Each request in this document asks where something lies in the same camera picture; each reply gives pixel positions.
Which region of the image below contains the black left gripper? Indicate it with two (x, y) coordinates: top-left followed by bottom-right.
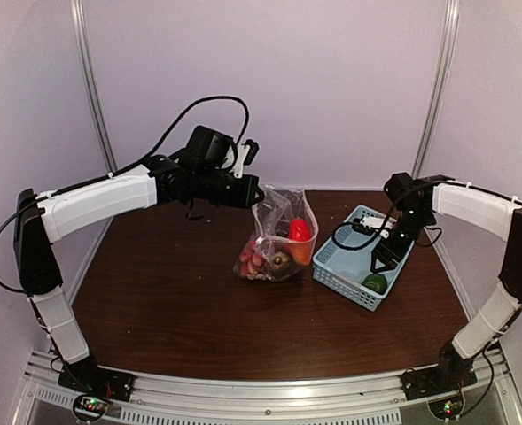
(193, 166), (264, 208)

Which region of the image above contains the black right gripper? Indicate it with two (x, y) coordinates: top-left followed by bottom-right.
(371, 207), (433, 274)

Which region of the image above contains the green bell pepper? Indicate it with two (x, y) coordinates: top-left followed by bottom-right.
(362, 274), (388, 295)

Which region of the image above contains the clear zip top bag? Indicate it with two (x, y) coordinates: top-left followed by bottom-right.
(247, 184), (319, 281)

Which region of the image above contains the orange red pepper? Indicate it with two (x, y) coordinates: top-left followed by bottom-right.
(288, 218), (311, 266)

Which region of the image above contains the red peach bunch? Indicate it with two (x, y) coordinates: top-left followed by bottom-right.
(234, 238), (270, 280)

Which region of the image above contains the dark purple eggplant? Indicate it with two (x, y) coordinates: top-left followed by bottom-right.
(267, 251), (297, 282)

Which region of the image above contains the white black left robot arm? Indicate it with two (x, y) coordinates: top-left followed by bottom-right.
(13, 126), (263, 393)

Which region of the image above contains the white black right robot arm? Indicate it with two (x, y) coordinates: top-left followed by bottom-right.
(370, 173), (522, 391)

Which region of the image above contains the light blue plastic basket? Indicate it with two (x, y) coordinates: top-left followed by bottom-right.
(313, 205), (414, 312)

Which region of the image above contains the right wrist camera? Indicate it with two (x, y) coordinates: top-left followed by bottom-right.
(354, 215), (395, 238)

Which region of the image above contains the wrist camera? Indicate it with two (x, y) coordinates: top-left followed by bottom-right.
(354, 215), (395, 238)
(231, 139), (259, 179)

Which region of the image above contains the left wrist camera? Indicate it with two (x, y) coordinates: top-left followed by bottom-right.
(231, 139), (259, 179)

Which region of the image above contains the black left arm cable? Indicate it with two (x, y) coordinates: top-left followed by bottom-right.
(0, 94), (250, 293)

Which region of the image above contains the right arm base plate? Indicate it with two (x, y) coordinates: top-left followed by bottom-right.
(400, 366), (478, 401)

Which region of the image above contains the front aluminium rail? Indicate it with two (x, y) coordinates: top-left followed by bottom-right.
(8, 349), (522, 424)

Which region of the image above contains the right aluminium frame post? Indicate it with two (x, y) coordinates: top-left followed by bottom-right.
(411, 0), (460, 178)

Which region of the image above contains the aluminium frame post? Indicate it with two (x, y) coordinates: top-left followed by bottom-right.
(69, 0), (118, 173)
(411, 0), (460, 178)

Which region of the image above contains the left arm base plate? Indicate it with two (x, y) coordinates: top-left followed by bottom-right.
(58, 367), (135, 402)

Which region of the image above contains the left aluminium frame post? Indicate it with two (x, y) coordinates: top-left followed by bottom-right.
(69, 0), (118, 173)

